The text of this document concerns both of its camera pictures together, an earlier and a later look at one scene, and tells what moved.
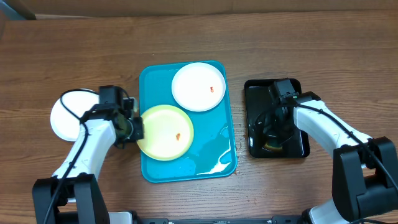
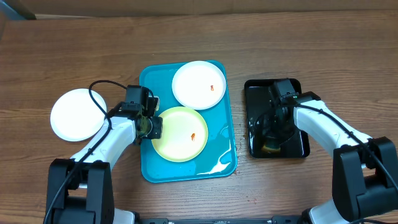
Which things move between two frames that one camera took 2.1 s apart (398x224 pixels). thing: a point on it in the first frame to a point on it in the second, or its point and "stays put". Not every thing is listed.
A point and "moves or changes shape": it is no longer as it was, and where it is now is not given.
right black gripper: x=277 y=130 stays put
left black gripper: x=139 y=134 to x=158 y=126
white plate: x=66 y=125 stays put
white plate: x=198 y=86 stays put
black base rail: x=280 y=219 stays put
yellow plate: x=168 y=132 moves or changes shape
